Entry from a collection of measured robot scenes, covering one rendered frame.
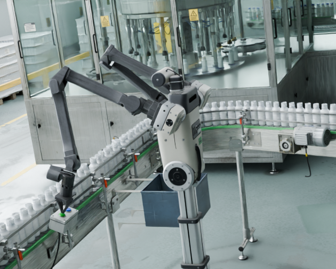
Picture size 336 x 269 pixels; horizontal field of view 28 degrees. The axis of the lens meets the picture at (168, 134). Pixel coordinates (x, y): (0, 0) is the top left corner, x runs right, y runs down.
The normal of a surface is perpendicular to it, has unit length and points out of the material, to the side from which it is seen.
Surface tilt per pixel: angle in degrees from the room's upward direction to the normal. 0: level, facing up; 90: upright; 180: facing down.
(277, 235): 0
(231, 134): 90
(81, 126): 90
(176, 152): 101
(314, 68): 90
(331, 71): 90
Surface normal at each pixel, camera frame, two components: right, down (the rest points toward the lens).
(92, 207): 0.94, -0.02
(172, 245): -0.12, -0.96
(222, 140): -0.19, 0.26
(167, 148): -0.30, 0.46
